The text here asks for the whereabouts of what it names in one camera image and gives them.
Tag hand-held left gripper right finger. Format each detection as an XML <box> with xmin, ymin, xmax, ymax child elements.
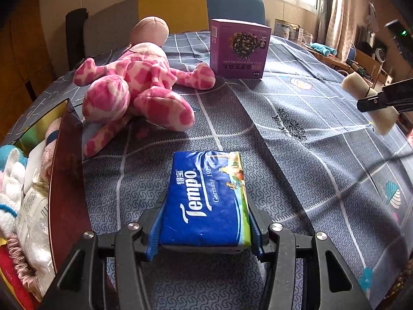
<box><xmin>247</xmin><ymin>207</ymin><xmax>371</xmax><ymax>310</ymax></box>

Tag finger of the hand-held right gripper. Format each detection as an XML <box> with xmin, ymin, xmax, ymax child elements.
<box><xmin>356</xmin><ymin>78</ymin><xmax>413</xmax><ymax>112</ymax></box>

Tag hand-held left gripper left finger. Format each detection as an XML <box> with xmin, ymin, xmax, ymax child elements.
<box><xmin>48</xmin><ymin>197</ymin><xmax>168</xmax><ymax>310</ymax></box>

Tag blue tissue packet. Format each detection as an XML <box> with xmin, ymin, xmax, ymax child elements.
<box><xmin>160</xmin><ymin>150</ymin><xmax>252</xmax><ymax>247</ymax></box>

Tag gold storage box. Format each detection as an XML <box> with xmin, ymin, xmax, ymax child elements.
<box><xmin>0</xmin><ymin>98</ymin><xmax>107</xmax><ymax>310</ymax></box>

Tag pink towel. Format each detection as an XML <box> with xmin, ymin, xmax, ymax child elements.
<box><xmin>41</xmin><ymin>118</ymin><xmax>63</xmax><ymax>181</ymax></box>

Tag white sponge block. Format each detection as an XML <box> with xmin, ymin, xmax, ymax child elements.
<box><xmin>24</xmin><ymin>142</ymin><xmax>46</xmax><ymax>197</ymax></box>

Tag pink satin scrunchie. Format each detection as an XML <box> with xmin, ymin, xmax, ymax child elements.
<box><xmin>5</xmin><ymin>234</ymin><xmax>44</xmax><ymax>301</ymax></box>

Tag red cloth item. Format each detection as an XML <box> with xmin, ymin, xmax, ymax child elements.
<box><xmin>0</xmin><ymin>249</ymin><xmax>36</xmax><ymax>310</ymax></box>

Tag blue plush elephant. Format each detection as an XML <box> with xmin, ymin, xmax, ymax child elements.
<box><xmin>0</xmin><ymin>145</ymin><xmax>28</xmax><ymax>230</ymax></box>

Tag black speaker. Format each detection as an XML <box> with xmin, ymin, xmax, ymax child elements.
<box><xmin>372</xmin><ymin>39</ymin><xmax>388</xmax><ymax>62</ymax></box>

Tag wooden chair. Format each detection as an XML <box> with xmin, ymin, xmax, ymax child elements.
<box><xmin>353</xmin><ymin>47</ymin><xmax>383</xmax><ymax>81</ymax></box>

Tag beige curtain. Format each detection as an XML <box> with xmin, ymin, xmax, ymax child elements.
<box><xmin>318</xmin><ymin>0</ymin><xmax>352</xmax><ymax>60</ymax></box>

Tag wooden desk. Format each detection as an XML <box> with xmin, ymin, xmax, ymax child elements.
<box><xmin>273</xmin><ymin>32</ymin><xmax>349</xmax><ymax>68</ymax></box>

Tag teal plush toy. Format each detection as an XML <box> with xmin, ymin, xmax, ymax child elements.
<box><xmin>310</xmin><ymin>41</ymin><xmax>337</xmax><ymax>56</ymax></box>

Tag clear plastic container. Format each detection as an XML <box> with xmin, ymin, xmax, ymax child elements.
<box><xmin>289</xmin><ymin>24</ymin><xmax>313</xmax><ymax>44</ymax></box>

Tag purple cardboard box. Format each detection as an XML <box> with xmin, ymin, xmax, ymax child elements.
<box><xmin>209</xmin><ymin>19</ymin><xmax>272</xmax><ymax>80</ymax></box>

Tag pink spotted plush toy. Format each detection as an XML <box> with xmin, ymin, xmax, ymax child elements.
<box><xmin>73</xmin><ymin>16</ymin><xmax>216</xmax><ymax>159</ymax></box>

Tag black upright roll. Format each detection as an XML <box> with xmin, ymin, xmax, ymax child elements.
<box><xmin>65</xmin><ymin>8</ymin><xmax>88</xmax><ymax>72</ymax></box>

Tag wooden wardrobe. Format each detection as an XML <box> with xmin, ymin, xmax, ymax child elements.
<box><xmin>0</xmin><ymin>0</ymin><xmax>62</xmax><ymax>110</ymax></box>

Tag grey yellow blue headboard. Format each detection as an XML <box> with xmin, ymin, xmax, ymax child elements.
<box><xmin>83</xmin><ymin>0</ymin><xmax>266</xmax><ymax>60</ymax></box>

